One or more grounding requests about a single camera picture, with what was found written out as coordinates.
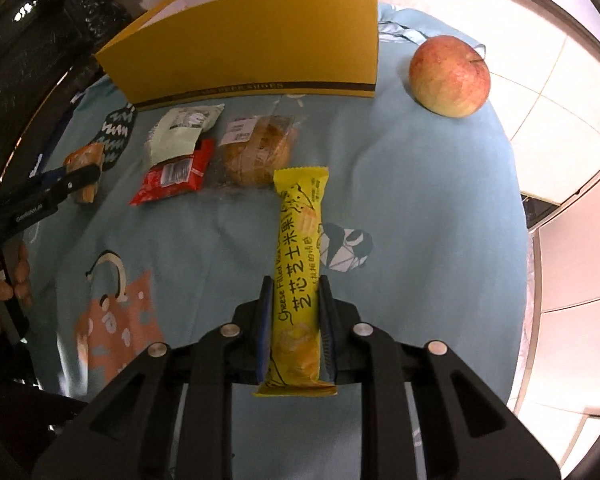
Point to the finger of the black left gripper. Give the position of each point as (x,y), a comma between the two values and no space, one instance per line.
(37,198)

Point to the yellow long corn stick packet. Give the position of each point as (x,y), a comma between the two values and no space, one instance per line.
(294,360)

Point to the yellow cardboard box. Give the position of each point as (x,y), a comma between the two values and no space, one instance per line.
(188,50)

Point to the dark carved wooden furniture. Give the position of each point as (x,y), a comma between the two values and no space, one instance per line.
(47,57)

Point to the orange snack packet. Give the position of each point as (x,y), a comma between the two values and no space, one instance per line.
(87,161)

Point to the red yellow apple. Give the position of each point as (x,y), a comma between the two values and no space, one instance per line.
(449,77)

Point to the pale green snack packet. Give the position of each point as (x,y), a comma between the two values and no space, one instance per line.
(177,132)

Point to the brown bread in clear bag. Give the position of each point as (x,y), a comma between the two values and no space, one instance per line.
(253,148)

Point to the red snack packet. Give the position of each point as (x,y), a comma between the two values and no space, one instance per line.
(176,176)

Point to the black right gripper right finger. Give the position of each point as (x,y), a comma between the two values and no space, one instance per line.
(424,400)

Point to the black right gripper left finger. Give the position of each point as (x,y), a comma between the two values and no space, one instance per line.
(169,413)

